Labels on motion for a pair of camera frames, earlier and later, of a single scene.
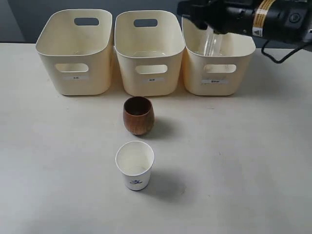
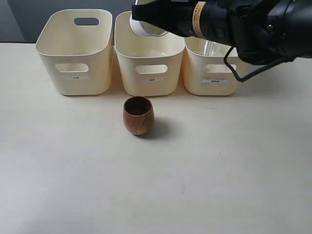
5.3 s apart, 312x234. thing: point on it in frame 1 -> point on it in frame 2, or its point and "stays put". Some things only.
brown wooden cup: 139,115 stays put
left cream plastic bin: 76,46 stays put
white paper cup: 135,159 -> 144,29
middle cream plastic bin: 149,58 stays put
